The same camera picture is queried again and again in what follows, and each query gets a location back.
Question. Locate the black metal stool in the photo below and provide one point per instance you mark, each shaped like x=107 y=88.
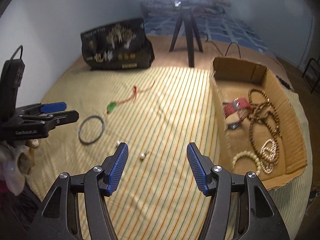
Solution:
x=311 y=73

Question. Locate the black tripod stand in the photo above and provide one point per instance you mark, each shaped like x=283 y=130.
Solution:
x=191 y=30

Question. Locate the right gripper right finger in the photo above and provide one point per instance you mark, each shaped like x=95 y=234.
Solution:
x=257 y=216

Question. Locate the folded floral quilt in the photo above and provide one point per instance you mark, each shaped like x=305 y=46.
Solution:
x=174 y=7

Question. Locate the cardboard box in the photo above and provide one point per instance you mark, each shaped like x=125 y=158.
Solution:
x=271 y=136

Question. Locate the black snack bag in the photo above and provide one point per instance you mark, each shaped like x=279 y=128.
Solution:
x=118 y=46

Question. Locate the blue patterned bedsheet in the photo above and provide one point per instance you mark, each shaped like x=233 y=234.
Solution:
x=219 y=28

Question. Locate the brown strap wristwatch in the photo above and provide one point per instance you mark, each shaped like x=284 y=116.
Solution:
x=236 y=112

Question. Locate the tan bed blanket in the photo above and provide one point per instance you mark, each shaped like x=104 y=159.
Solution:
x=211 y=49

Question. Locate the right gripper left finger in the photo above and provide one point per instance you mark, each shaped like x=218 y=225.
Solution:
x=58 y=215

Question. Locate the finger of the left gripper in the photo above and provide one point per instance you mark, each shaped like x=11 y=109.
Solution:
x=47 y=122
x=53 y=108

